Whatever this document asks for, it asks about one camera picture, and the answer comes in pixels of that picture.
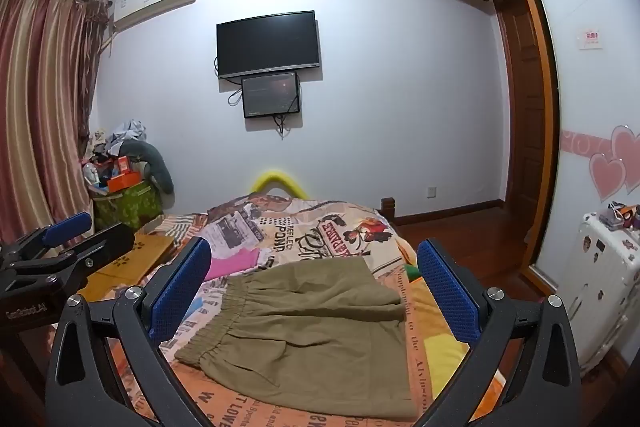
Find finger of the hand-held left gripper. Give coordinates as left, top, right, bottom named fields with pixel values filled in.
left=0, top=212, right=94, bottom=268
left=15, top=223, right=137, bottom=293

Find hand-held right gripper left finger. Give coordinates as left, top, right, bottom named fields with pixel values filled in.
left=44, top=237, right=221, bottom=427

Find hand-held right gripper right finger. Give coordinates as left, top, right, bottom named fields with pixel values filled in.
left=407, top=238, right=583, bottom=427

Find khaki pants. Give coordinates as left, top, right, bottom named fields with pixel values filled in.
left=173, top=257, right=418, bottom=420

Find green patterned bag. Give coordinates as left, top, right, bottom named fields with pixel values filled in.
left=90, top=179, right=165, bottom=232

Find yellow orange fleece blanket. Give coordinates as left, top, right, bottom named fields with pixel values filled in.
left=405, top=264, right=473, bottom=400

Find pink cloth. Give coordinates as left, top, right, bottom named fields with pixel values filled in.
left=204, top=248, right=261, bottom=282

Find orange box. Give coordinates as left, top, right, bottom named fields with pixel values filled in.
left=106, top=169, right=143, bottom=192

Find grey plush pillow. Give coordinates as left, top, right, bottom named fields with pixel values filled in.
left=119, top=139, right=176, bottom=196

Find pile of clothes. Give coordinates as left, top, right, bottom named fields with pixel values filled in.
left=82, top=119, right=151, bottom=168

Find striped red curtain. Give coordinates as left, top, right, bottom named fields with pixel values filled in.
left=0, top=0, right=112, bottom=245

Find newspaper print blanket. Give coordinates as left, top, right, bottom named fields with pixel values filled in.
left=107, top=192, right=471, bottom=427

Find yellow foam tube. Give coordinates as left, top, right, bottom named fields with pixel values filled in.
left=251, top=168, right=307, bottom=198

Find white suitcase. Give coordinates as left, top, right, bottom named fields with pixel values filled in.
left=562, top=209, right=640, bottom=368

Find clutter of small items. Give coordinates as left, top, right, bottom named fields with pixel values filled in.
left=602, top=201, right=640, bottom=230

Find brown wooden door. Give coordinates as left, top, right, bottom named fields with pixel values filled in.
left=497, top=0, right=548, bottom=218

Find small black monitor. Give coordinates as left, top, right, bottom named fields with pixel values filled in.
left=241, top=73, right=301, bottom=120

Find heart print wardrobe door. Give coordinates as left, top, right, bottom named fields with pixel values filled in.
left=502, top=0, right=640, bottom=298

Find white air conditioner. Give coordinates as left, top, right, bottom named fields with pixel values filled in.
left=111, top=0, right=197, bottom=32

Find red white door sticker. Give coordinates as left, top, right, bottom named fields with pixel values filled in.
left=577, top=27, right=603, bottom=50

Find black wall television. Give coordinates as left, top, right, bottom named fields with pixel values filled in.
left=216, top=10, right=321, bottom=80

